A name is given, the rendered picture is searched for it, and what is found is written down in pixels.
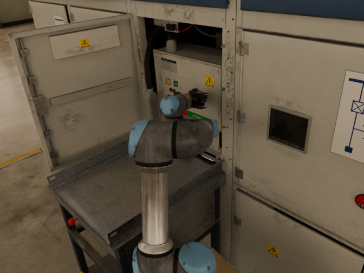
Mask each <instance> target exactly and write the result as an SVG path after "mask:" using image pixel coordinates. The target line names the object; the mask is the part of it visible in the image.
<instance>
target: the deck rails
mask: <svg viewBox="0 0 364 273"><path fill-rule="evenodd" d="M128 143H129V139H126V140H124V141H122V142H120V143H118V144H116V145H114V146H112V147H109V148H107V149H105V150H103V151H101V152H99V153H97V154H95V155H92V156H90V157H88V158H86V159H83V160H81V161H79V162H77V163H75V164H73V165H71V166H69V167H66V168H64V169H62V170H60V171H58V172H56V173H54V174H52V175H49V176H47V179H48V183H49V186H50V188H51V189H52V190H55V189H57V188H59V187H61V186H63V185H65V184H67V183H69V182H71V181H73V180H75V179H77V178H79V177H81V176H83V175H85V174H87V173H89V172H91V171H93V170H95V169H97V168H99V167H101V166H103V165H105V164H107V163H109V162H111V161H113V160H115V159H117V158H119V157H121V156H123V155H125V154H127V153H129V152H128ZM220 163H221V162H220V161H219V162H217V163H216V164H214V165H213V166H211V167H210V168H208V169H207V170H205V171H204V172H202V173H201V174H199V175H197V176H196V177H194V178H193V179H191V180H190V181H188V182H186V183H185V184H184V185H182V186H181V187H179V188H177V189H176V190H174V191H173V192H171V193H169V194H168V208H169V207H171V206H172V205H174V204H175V203H177V202H178V201H180V200H182V199H183V198H184V197H186V196H187V195H189V194H190V193H192V192H193V191H195V190H196V189H197V188H199V187H201V186H202V185H204V184H205V183H206V182H208V181H209V180H211V179H212V178H214V177H215V176H217V175H218V174H220V173H221V171H220ZM53 176H55V178H54V179H52V180H50V178H51V177H53ZM140 227H142V212H140V213H138V214H137V215H136V216H134V217H132V218H131V219H129V220H128V221H126V222H124V223H123V224H121V225H120V226H118V227H117V228H115V229H114V230H112V231H111V232H109V233H107V236H108V240H107V241H106V243H107V244H108V245H109V246H110V247H112V246H114V245H115V244H116V243H118V242H119V241H121V240H123V239H124V238H126V237H127V236H128V235H130V234H131V233H133V232H134V231H136V230H137V229H139V228H140ZM114 232H116V234H115V235H113V236H111V234H113V233H114Z"/></svg>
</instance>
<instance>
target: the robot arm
mask: <svg viewBox="0 0 364 273"><path fill-rule="evenodd" d="M207 95H209V94H208V93H205V92H202V91H200V90H198V89H197V88H193V89H192V90H190V91H189V92H188V93H181V92H174V94H173V95H170V96H168V97H165V98H163V99H162V101H161V103H160V109H161V111H162V112H163V113H164V114H165V121H163V120H144V121H137V122H136V123H135V124H134V126H133V128H132V130H131V133H130V137H129V143H128V152H129V156H130V157H131V158H135V164H136V166H137V167H138V168H140V171H141V208H142V240H141V241H140V242H139V243H138V246H136V247H135V249H134V252H133V262H132V266H133V273H216V260H215V255H214V253H213V251H212V250H211V249H210V248H209V247H208V246H207V245H205V244H203V243H200V242H189V243H187V244H184V245H183V246H182V247H181V248H173V241H172V240H171V239H170V238H169V231H168V168H169V167H170V166H171V165H172V164H173V159H185V158H190V157H194V156H196V155H199V154H201V153H203V152H205V151H206V150H207V149H208V148H209V147H210V146H211V144H212V140H213V137H216V136H217V133H218V121H217V120H211V119H183V111H186V110H188V109H190V108H198V109H204V108H206V107H203V106H205V103H208V101H206V99H207Z"/></svg>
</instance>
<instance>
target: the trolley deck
mask: <svg viewBox="0 0 364 273"><path fill-rule="evenodd" d="M208 168H210V166H208V165H206V164H204V163H202V162H200V161H198V160H196V159H194V158H192V157H190V158H185V159H173V164H172V165H171V166H170V167H169V168H168V193H171V192H173V191H174V190H176V189H177V188H179V187H181V186H182V185H184V184H185V183H186V182H188V181H190V180H191V179H193V178H194V177H196V176H197V175H199V174H201V173H202V172H204V171H205V170H207V169H208ZM223 184H225V174H224V173H222V172H221V173H220V174H218V175H217V176H215V177H214V178H212V179H211V180H209V181H208V182H206V183H205V184H204V185H202V186H201V187H199V188H197V189H196V190H195V191H193V192H192V193H190V194H189V195H187V196H186V197H184V198H183V199H182V200H180V201H178V202H177V203H175V204H174V205H172V206H171V207H169V208H168V223H170V222H172V221H173V220H175V219H176V218H177V217H179V216H180V215H182V214H183V213H184V212H186V211H187V210H188V209H190V208H191V207H193V206H194V205H196V204H197V203H198V202H200V201H201V200H202V199H204V198H205V197H207V196H208V195H209V194H211V193H212V192H213V191H215V190H216V189H218V188H219V187H221V186H222V185H223ZM48 189H49V192H50V194H51V195H52V196H53V197H54V198H55V199H56V200H57V201H58V202H59V203H60V204H61V205H62V206H63V207H64V208H65V209H66V210H67V211H68V212H69V213H70V214H71V215H72V216H73V217H74V218H78V220H77V221H78V222H79V223H80V224H81V225H82V226H83V227H84V228H85V229H86V230H87V231H88V232H89V233H90V234H91V235H92V236H93V237H94V238H95V239H96V240H97V241H98V242H99V243H100V244H101V245H102V246H103V247H104V248H105V249H106V250H107V251H108V252H109V253H110V254H111V255H112V256H113V257H114V258H115V259H116V260H119V259H120V258H121V257H123V256H124V255H126V254H127V253H129V252H130V251H131V250H133V249H134V248H135V247H136V246H138V243H139V242H140V241H141V240H142V227H140V228H139V229H137V230H136V231H134V232H133V233H131V234H130V235H128V236H127V237H126V238H124V239H123V240H121V241H119V242H118V243H116V244H115V245H114V246H112V247H110V246H109V245H108V244H107V243H106V241H107V240H108V236H107V233H109V232H111V231H112V230H114V229H115V228H117V227H118V226H120V225H121V224H123V223H124V222H126V221H128V220H129V219H131V218H132V217H134V216H136V215H137V214H138V213H140V212H141V211H142V208H141V171H140V168H138V167H137V166H136V164H135V158H131V157H130V156H129V153H127V154H125V155H123V156H121V157H119V158H117V159H115V160H113V161H111V162H109V163H107V164H105V165H103V166H101V167H99V168H97V169H95V170H93V171H91V172H89V173H87V174H85V175H83V176H81V177H79V178H77V179H75V180H73V181H71V182H69V183H67V184H65V185H63V186H61V187H59V188H57V189H55V190H52V189H51V188H50V186H49V184H48Z"/></svg>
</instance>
